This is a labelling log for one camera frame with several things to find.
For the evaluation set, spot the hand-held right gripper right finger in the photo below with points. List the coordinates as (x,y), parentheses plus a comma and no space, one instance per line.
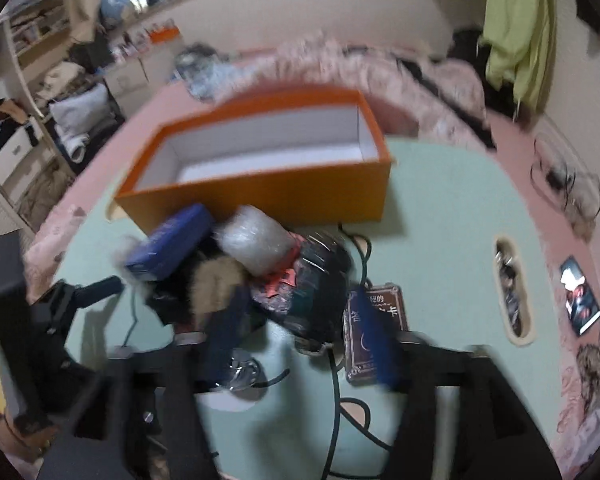
(377,342)

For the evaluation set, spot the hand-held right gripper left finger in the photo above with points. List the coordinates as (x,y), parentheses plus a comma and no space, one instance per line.
(225,330)

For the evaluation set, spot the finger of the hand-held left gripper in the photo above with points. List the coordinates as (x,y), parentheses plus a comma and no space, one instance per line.
(100,290)

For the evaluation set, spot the brown card tin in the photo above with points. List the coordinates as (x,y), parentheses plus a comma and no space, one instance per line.
(392,305)

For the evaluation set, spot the tan fur pompom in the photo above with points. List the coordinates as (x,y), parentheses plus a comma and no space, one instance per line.
(215,280)

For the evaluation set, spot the black patterned pouch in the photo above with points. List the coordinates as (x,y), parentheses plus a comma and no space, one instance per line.
(315,290)

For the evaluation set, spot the blue card box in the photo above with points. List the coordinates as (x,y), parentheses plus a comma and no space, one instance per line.
(170,240)

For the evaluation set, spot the bubble wrap packet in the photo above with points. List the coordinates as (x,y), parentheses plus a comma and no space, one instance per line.
(252,237)

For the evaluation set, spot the large orange cardboard box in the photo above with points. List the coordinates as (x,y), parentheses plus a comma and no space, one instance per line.
(280,195)

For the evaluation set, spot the mint green cartoon desktop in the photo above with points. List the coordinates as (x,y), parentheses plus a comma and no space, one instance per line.
(445,220)

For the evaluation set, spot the white plastic bag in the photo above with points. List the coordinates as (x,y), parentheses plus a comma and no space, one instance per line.
(80,110)

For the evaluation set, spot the small photo card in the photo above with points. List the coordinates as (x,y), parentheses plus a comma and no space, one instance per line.
(580,300)

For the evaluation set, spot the tan plush toy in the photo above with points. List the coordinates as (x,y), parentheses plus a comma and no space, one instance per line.
(597,370)

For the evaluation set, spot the light blue clothing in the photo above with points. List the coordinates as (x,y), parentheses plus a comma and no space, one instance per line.
(207,82)

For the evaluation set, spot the pink bedsheet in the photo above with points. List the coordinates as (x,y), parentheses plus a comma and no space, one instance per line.
(525,160)

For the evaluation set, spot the dark grey clothing pile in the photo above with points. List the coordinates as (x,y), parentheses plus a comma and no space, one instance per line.
(200,55)

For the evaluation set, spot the small orange box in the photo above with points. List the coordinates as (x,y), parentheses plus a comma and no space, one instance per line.
(165,35)

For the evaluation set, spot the pink fluffy blanket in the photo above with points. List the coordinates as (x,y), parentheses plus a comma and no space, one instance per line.
(370,75)

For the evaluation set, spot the white bookshelf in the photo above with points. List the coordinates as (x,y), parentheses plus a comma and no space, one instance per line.
(25,30)

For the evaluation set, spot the black clothing pile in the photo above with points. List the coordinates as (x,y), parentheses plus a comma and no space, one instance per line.
(467,45)

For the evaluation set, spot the green hanging garment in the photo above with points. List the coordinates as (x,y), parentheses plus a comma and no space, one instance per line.
(517,25)

